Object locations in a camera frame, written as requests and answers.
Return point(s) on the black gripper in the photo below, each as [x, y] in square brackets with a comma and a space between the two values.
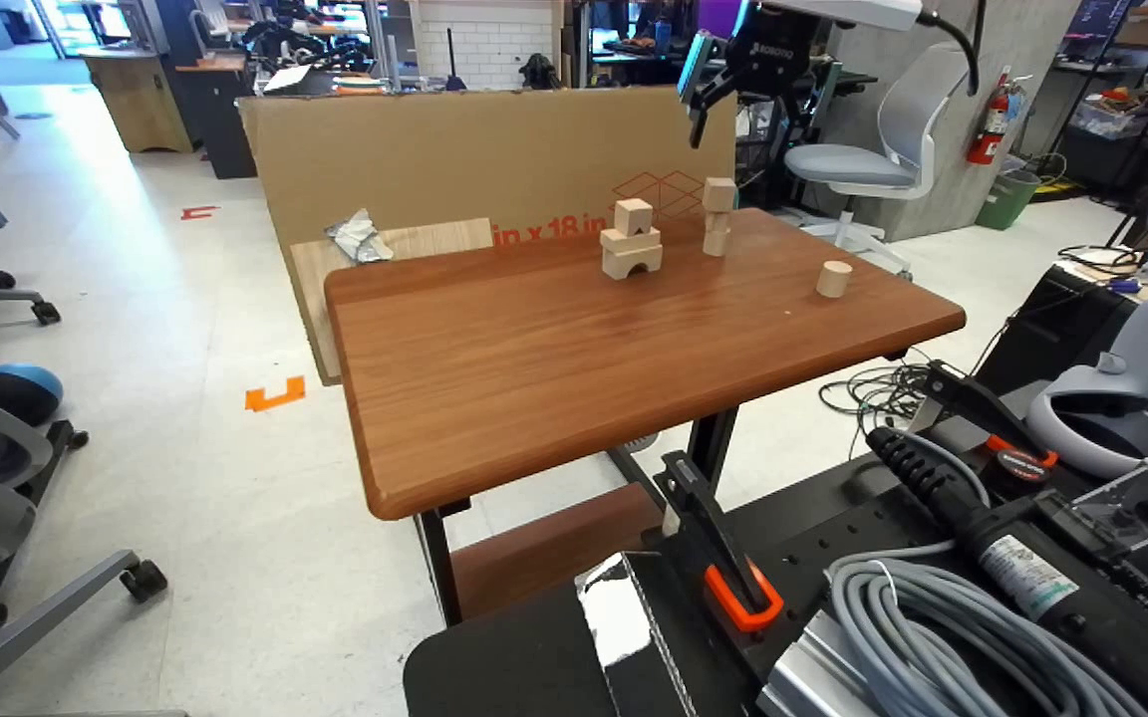
[759, 66]

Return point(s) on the small wooden cube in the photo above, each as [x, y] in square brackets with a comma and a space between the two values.
[719, 194]
[637, 215]

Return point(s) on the wooden arch block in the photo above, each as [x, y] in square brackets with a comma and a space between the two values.
[631, 252]

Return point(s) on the white office chair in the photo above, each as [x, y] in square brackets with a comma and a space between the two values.
[888, 146]

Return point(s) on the short wooden cylinder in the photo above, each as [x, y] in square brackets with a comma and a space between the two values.
[835, 280]

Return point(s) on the large cardboard box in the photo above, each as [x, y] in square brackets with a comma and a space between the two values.
[467, 154]

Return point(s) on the red fire extinguisher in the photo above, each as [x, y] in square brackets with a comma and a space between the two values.
[994, 121]

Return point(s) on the green bin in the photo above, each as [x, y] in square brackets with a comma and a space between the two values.
[1006, 200]

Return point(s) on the crumpled white plastic bag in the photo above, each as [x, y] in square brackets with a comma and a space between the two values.
[362, 236]

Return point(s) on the black equipment case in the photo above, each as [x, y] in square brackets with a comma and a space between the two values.
[1054, 322]

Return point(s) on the orange black pliers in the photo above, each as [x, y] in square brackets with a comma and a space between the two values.
[998, 430]

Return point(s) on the orange black bar clamp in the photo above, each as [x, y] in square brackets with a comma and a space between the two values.
[719, 557]

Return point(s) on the brown wooden shelf board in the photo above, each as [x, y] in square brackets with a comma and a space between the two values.
[534, 552]

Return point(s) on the white VR controller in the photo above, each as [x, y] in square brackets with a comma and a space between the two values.
[1138, 350]

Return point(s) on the black cabinet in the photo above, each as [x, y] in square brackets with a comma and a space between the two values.
[215, 121]

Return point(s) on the red floor tape marker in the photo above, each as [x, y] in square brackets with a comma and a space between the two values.
[198, 213]

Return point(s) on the wooden cabinet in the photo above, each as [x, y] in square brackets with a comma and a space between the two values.
[138, 99]

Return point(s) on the clear plastic box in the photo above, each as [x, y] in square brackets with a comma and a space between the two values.
[1138, 502]

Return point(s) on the blue round cushion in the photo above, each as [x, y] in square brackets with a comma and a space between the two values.
[16, 387]

